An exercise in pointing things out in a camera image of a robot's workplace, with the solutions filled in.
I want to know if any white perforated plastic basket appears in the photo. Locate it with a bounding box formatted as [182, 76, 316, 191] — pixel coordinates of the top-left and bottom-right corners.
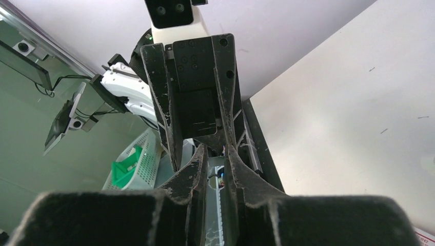
[102, 128, 163, 190]

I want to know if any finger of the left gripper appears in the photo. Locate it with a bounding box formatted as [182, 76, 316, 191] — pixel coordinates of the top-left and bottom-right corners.
[141, 43, 183, 172]
[211, 33, 245, 154]

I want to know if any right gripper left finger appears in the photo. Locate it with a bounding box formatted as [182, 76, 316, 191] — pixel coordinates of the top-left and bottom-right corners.
[8, 144, 208, 245]

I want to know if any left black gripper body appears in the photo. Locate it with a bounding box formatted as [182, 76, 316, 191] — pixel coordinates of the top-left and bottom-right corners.
[167, 36, 219, 149]

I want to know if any red white staple box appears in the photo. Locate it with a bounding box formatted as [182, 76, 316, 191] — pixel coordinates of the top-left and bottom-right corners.
[414, 228, 435, 246]

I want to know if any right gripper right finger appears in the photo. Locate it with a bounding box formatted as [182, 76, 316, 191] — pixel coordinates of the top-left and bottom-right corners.
[222, 145, 420, 245]

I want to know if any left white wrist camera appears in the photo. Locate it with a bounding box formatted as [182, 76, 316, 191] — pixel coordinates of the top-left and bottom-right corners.
[144, 0, 209, 45]

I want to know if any green plastic piece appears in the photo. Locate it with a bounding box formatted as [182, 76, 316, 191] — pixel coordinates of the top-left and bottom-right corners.
[111, 145, 143, 188]

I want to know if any grey wall bracket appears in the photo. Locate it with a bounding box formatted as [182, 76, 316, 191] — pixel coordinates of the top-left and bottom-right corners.
[43, 82, 92, 156]

